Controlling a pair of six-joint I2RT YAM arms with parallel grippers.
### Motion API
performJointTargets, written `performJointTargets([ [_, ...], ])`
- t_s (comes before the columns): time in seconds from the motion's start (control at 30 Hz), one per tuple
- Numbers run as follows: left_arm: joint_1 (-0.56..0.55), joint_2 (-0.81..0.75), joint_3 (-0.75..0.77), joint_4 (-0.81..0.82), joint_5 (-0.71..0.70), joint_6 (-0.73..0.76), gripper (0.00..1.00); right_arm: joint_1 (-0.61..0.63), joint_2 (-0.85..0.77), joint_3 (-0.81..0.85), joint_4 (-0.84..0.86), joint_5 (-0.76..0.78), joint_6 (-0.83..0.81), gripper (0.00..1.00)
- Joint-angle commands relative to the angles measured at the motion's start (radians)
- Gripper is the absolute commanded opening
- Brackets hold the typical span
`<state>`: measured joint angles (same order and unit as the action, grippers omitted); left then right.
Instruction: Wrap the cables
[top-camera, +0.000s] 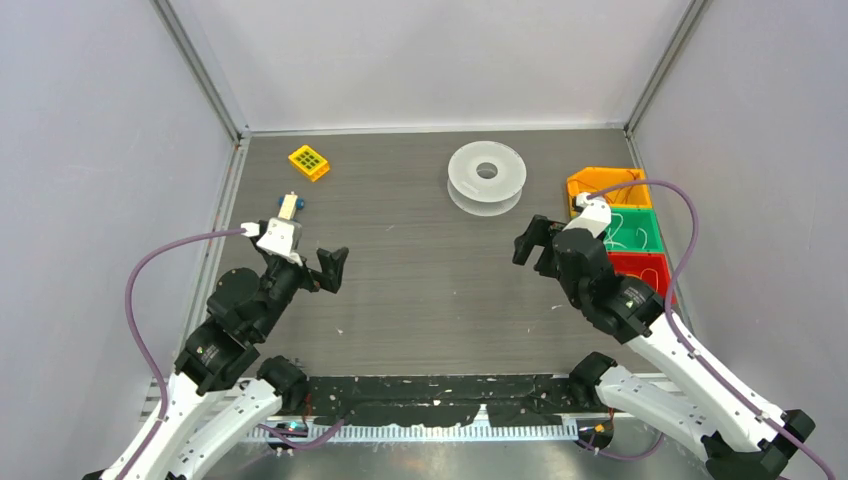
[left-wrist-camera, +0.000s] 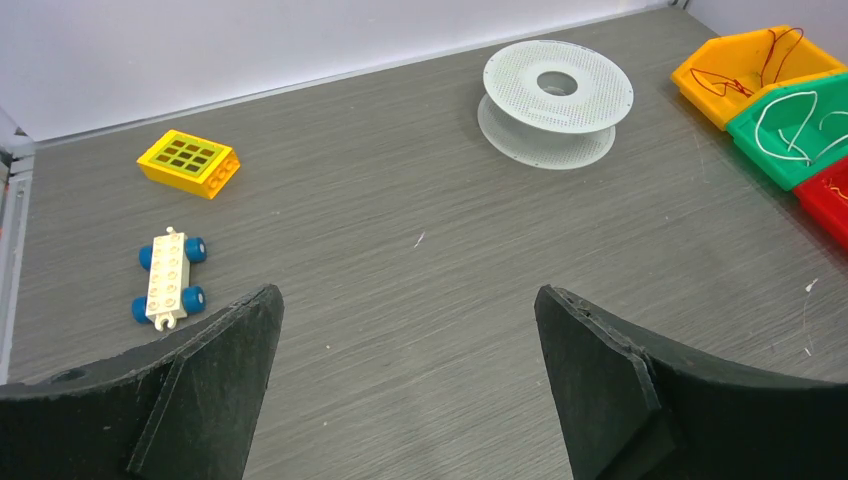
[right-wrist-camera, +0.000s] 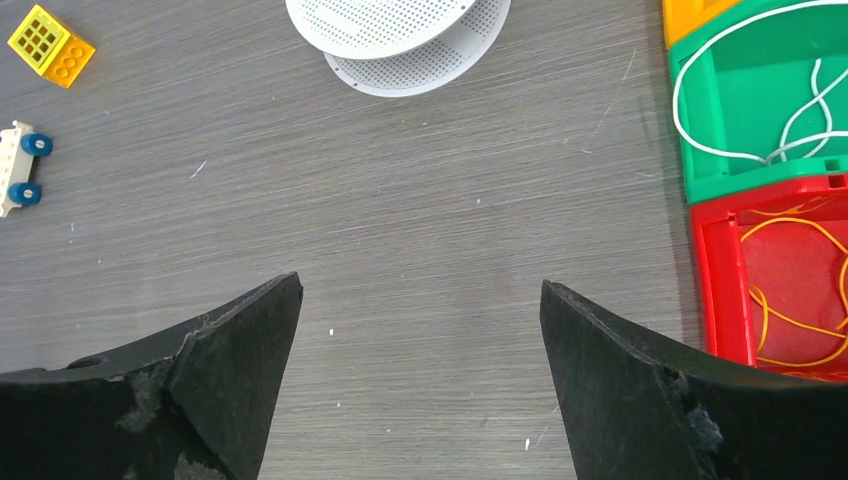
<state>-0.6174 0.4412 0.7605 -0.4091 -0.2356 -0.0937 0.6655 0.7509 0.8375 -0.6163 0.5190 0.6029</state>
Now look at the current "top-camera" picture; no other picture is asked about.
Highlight translucent white spool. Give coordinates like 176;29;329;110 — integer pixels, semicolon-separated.
447;141;527;217

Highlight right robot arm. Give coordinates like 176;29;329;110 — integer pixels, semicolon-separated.
512;215;815;479

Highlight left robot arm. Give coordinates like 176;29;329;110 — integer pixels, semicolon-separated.
88;247;349;479

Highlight white toy car blue wheels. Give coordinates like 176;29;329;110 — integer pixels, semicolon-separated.
277;192;305;220

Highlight orange bin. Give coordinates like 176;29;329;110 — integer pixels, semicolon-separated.
566;166;654;220

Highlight green bin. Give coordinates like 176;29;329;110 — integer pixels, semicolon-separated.
603;208;665;253

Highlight yellow block green studs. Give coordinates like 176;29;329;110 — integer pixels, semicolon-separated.
288;145;330;182

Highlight red bin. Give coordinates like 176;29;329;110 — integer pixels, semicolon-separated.
608;252;671;297

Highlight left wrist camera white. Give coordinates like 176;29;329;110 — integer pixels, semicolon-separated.
256;218;303;266

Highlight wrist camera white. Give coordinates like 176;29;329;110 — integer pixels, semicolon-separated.
564;192;612;239
256;218;303;266

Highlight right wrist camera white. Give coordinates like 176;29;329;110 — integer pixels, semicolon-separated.
564;192;612;239

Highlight white cable in bin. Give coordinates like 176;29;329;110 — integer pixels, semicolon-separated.
604;213;651;252

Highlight red cable in orange bin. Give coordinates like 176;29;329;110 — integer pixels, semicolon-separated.
569;170;647;200

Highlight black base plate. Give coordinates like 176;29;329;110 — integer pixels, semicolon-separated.
275;374;609;428

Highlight aluminium rail front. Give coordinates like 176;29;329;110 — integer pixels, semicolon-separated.
139;372;743;444

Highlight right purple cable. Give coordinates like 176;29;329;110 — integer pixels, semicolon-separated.
582;180;837;480

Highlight purple cable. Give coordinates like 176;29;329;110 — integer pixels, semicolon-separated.
582;180;837;480
105;225;261;480

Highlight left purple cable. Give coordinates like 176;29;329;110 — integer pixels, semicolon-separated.
105;225;261;480

